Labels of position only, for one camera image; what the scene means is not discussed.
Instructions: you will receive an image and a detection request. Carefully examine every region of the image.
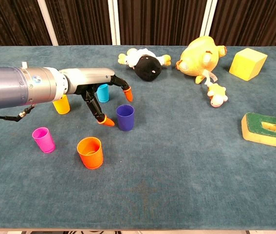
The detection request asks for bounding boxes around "yellow foam cube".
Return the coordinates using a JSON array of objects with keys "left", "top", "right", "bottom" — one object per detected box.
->
[{"left": 229, "top": 47, "right": 268, "bottom": 81}]

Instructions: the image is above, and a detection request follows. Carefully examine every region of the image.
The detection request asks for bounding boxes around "green-topped sponge block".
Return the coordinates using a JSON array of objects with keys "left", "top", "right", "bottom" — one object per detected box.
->
[{"left": 240, "top": 112, "right": 276, "bottom": 150}]

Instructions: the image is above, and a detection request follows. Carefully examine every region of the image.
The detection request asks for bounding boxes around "black-headed plush doll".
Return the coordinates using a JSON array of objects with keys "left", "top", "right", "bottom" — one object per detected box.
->
[{"left": 117, "top": 47, "right": 172, "bottom": 82}]

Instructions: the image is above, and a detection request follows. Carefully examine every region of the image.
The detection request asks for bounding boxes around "orange plastic cup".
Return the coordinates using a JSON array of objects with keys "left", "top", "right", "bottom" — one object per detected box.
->
[{"left": 76, "top": 136, "right": 104, "bottom": 170}]

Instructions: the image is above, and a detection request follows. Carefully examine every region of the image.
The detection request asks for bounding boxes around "robot left five-finger hand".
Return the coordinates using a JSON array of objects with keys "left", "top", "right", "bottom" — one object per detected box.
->
[{"left": 59, "top": 68, "right": 133, "bottom": 127}]

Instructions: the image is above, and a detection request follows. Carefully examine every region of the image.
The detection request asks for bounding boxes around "yellow plastic cup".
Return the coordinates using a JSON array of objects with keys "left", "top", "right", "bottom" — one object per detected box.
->
[{"left": 52, "top": 94, "right": 71, "bottom": 115}]

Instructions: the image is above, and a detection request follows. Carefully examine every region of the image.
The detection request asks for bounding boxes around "large yellow plush bear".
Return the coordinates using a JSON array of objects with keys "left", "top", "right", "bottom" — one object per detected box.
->
[{"left": 175, "top": 36, "right": 228, "bottom": 85}]

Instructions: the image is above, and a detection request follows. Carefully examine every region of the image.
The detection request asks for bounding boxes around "dark blue plastic cup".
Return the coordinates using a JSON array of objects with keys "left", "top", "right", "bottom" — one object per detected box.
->
[{"left": 116, "top": 104, "right": 135, "bottom": 132}]

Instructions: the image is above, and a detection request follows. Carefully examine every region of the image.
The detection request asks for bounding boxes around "teal table cloth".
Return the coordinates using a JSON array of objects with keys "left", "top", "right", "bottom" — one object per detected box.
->
[{"left": 0, "top": 45, "right": 276, "bottom": 231}]

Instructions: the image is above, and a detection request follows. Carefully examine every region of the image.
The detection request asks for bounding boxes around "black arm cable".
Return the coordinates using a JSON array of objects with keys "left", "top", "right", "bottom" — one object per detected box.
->
[{"left": 0, "top": 104, "right": 36, "bottom": 122}]

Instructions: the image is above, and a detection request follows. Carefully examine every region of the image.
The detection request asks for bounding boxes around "magenta plastic cup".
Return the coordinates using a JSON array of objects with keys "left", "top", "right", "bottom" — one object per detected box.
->
[{"left": 32, "top": 127, "right": 56, "bottom": 154}]

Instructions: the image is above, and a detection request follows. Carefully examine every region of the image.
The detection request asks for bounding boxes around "small yellow plush pendant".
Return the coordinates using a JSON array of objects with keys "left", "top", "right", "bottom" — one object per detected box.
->
[{"left": 206, "top": 82, "right": 229, "bottom": 108}]

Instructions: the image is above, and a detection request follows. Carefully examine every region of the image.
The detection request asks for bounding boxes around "white partition post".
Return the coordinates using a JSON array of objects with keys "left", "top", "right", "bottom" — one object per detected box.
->
[
  {"left": 200, "top": 0, "right": 218, "bottom": 38},
  {"left": 108, "top": 0, "right": 121, "bottom": 46},
  {"left": 37, "top": 0, "right": 59, "bottom": 46}
]

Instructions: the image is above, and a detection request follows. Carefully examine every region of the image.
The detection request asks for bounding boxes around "cyan plastic cup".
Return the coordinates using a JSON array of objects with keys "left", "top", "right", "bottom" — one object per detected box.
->
[{"left": 95, "top": 83, "right": 110, "bottom": 103}]

